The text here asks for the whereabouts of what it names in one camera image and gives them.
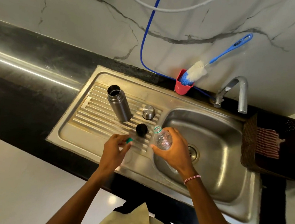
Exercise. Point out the person's right hand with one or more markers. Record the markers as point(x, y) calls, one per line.
point(177, 152)

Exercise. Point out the person's left hand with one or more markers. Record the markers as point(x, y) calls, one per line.
point(113, 154)

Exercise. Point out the clear plastic water bottle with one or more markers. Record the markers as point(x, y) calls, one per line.
point(161, 140)

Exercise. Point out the teal bottle cap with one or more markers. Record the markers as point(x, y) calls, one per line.
point(129, 140)

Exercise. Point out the black flask stopper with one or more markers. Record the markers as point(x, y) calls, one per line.
point(141, 130)

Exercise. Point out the steel flask cup lid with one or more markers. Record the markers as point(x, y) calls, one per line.
point(148, 112)

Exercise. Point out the steel flask bottle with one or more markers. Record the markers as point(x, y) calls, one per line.
point(118, 104)

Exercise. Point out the blue white bottle brush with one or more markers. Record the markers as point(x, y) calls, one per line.
point(194, 73)

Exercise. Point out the red checkered cloth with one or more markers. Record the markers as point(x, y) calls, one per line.
point(268, 143)

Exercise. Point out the person's right forearm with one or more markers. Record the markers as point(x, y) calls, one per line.
point(213, 214)

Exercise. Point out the person's left forearm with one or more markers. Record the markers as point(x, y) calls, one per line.
point(77, 202)

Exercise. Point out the metal sink drain strainer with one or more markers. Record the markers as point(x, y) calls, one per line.
point(193, 153)

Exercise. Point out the stainless steel sink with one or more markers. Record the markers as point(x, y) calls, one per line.
point(88, 141)

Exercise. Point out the dark trousers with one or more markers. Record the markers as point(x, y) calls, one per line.
point(126, 206)

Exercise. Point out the red plastic brush holder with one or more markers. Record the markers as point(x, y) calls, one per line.
point(183, 89)

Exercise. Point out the dark woven tray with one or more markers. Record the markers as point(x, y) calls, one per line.
point(248, 150)

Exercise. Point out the chrome sink faucet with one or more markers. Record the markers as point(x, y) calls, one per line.
point(243, 95)

